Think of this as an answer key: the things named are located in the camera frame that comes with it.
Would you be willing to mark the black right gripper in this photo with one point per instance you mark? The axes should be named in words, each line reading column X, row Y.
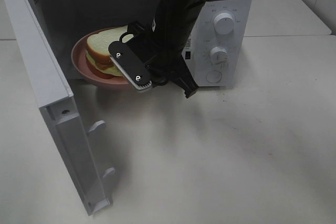
column 146, row 65

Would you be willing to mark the sandwich with lettuce and cheese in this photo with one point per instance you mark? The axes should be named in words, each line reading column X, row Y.
column 97, row 52

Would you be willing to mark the pink round plate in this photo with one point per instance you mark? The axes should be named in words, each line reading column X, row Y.
column 78, row 58

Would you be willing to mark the round white door-release button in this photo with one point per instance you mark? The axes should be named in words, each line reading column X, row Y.
column 214, row 76

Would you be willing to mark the white microwave door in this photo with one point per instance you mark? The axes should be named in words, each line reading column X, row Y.
column 56, row 103

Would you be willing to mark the white warning label sticker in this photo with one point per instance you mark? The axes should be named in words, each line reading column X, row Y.
column 188, row 45

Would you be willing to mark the lower white microwave knob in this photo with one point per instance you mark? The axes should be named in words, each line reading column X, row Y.
column 218, row 55

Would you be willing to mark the white microwave knob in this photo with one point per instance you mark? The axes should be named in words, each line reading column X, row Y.
column 218, row 55
column 224, row 23

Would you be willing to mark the white microwave oven body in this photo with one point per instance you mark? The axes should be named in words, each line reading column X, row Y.
column 69, row 20

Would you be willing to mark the upper white microwave knob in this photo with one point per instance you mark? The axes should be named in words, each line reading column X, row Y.
column 224, row 23

